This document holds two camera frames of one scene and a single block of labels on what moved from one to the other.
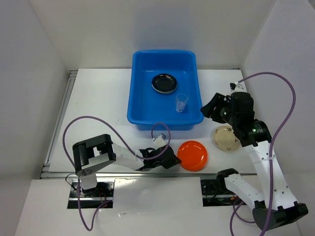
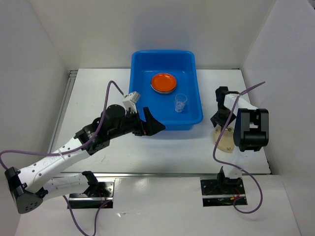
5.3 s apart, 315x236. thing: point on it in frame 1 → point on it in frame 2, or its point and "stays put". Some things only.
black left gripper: (173, 161) → (153, 126)
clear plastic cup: (181, 100) stays put
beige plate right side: (224, 138) stays put
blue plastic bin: (164, 87) stays put
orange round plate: (193, 155) → (164, 82)
